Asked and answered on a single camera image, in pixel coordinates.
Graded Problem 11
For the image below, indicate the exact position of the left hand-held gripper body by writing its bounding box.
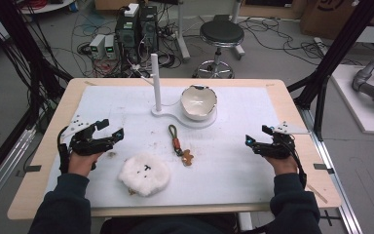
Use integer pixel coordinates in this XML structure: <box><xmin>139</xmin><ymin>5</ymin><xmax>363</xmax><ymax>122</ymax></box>
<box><xmin>59</xmin><ymin>113</ymin><xmax>118</xmax><ymax>157</ymax></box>

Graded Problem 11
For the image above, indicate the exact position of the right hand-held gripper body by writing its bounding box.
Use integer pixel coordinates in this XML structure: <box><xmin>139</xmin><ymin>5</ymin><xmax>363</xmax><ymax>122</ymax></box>
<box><xmin>252</xmin><ymin>121</ymin><xmax>311</xmax><ymax>161</ymax></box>

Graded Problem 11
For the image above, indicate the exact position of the person's right hand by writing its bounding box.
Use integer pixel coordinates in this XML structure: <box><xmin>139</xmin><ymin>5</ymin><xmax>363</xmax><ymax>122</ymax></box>
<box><xmin>264</xmin><ymin>155</ymin><xmax>299</xmax><ymax>177</ymax></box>

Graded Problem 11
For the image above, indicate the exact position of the person's left hand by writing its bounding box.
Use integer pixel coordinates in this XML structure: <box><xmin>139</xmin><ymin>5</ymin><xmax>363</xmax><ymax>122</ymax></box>
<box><xmin>67</xmin><ymin>150</ymin><xmax>104</xmax><ymax>178</ymax></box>

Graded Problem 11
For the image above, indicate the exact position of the white table mat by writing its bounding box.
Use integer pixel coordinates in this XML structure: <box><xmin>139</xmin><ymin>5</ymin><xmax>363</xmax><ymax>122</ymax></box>
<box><xmin>44</xmin><ymin>84</ymin><xmax>282</xmax><ymax>210</ymax></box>

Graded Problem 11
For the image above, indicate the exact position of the black tape strip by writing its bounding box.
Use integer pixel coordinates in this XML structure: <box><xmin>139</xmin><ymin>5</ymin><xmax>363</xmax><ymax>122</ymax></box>
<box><xmin>15</xmin><ymin>164</ymin><xmax>43</xmax><ymax>178</ymax></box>
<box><xmin>313</xmin><ymin>163</ymin><xmax>336</xmax><ymax>176</ymax></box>

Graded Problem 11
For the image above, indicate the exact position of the white fluffy plush pouch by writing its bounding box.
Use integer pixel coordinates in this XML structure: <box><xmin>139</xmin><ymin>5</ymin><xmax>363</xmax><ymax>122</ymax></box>
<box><xmin>117</xmin><ymin>152</ymin><xmax>172</xmax><ymax>198</ymax></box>

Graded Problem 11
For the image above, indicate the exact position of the thin wooden stick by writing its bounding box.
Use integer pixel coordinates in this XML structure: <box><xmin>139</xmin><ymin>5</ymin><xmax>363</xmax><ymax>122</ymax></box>
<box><xmin>306</xmin><ymin>182</ymin><xmax>329</xmax><ymax>205</ymax></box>

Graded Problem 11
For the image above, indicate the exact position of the white stand with pole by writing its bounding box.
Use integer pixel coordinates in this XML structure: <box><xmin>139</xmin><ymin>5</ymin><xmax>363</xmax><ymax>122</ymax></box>
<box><xmin>140</xmin><ymin>53</ymin><xmax>218</xmax><ymax>131</ymax></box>

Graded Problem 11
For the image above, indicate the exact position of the white ceramic bowl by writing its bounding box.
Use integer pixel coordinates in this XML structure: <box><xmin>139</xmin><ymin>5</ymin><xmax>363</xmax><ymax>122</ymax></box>
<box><xmin>180</xmin><ymin>84</ymin><xmax>218</xmax><ymax>122</ymax></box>

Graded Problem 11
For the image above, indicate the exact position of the grey bench power supply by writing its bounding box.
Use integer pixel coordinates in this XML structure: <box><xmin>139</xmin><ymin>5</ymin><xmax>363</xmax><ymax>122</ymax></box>
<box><xmin>89</xmin><ymin>33</ymin><xmax>107</xmax><ymax>60</ymax></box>
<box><xmin>103</xmin><ymin>34</ymin><xmax>118</xmax><ymax>60</ymax></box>

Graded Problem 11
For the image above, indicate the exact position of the white floor board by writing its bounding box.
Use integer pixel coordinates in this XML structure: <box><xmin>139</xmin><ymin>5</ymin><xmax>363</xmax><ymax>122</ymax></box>
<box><xmin>330</xmin><ymin>63</ymin><xmax>374</xmax><ymax>137</ymax></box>

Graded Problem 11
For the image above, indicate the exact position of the black computer tower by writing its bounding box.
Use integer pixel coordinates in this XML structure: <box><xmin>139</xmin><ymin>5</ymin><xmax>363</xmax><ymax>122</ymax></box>
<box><xmin>114</xmin><ymin>12</ymin><xmax>141</xmax><ymax>63</ymax></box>
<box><xmin>137</xmin><ymin>4</ymin><xmax>160</xmax><ymax>55</ymax></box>

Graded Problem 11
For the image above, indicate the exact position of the white desk leg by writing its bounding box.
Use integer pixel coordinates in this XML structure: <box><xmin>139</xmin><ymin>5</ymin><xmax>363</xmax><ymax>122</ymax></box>
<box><xmin>231</xmin><ymin>0</ymin><xmax>246</xmax><ymax>61</ymax></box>
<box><xmin>174</xmin><ymin>0</ymin><xmax>192</xmax><ymax>63</ymax></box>

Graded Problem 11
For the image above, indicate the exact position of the black round stool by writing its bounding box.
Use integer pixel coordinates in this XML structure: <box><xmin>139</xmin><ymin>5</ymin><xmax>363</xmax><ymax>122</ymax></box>
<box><xmin>192</xmin><ymin>19</ymin><xmax>245</xmax><ymax>80</ymax></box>

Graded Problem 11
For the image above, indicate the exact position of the white power adapter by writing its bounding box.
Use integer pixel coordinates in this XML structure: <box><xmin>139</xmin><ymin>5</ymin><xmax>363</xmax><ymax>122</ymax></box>
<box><xmin>123</xmin><ymin>2</ymin><xmax>140</xmax><ymax>19</ymax></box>

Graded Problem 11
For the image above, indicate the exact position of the cardboard box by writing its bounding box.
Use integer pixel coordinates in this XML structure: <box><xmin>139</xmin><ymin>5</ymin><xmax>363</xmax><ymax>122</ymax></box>
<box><xmin>299</xmin><ymin>0</ymin><xmax>374</xmax><ymax>41</ymax></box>

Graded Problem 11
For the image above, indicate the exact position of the left hand-held gripper cable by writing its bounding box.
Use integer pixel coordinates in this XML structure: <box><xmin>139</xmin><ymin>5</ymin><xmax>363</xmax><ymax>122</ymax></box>
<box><xmin>56</xmin><ymin>126</ymin><xmax>71</xmax><ymax>176</ymax></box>

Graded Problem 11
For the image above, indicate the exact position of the hand-held gripper cable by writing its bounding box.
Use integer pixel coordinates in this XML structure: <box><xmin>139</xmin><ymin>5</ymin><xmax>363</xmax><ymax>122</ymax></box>
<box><xmin>56</xmin><ymin>126</ymin><xmax>71</xmax><ymax>176</ymax></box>
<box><xmin>286</xmin><ymin>138</ymin><xmax>309</xmax><ymax>190</ymax></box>

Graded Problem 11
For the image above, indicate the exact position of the right hand-held gripper cable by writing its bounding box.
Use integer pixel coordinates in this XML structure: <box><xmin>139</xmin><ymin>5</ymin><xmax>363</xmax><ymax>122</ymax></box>
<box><xmin>286</xmin><ymin>138</ymin><xmax>309</xmax><ymax>190</ymax></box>

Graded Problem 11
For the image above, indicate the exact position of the gingerbread man keychain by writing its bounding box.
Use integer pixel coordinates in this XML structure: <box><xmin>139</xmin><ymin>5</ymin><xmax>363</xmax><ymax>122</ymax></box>
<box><xmin>168</xmin><ymin>124</ymin><xmax>195</xmax><ymax>168</ymax></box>

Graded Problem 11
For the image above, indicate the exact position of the aluminium rail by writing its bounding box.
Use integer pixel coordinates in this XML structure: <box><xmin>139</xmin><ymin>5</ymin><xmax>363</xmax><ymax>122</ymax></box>
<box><xmin>296</xmin><ymin>105</ymin><xmax>364</xmax><ymax>234</ymax></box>
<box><xmin>0</xmin><ymin>126</ymin><xmax>37</xmax><ymax>219</ymax></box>

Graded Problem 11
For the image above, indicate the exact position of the black frame post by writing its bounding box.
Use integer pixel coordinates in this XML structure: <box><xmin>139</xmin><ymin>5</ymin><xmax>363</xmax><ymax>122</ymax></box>
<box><xmin>286</xmin><ymin>0</ymin><xmax>374</xmax><ymax>141</ymax></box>
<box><xmin>0</xmin><ymin>0</ymin><xmax>74</xmax><ymax>193</ymax></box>

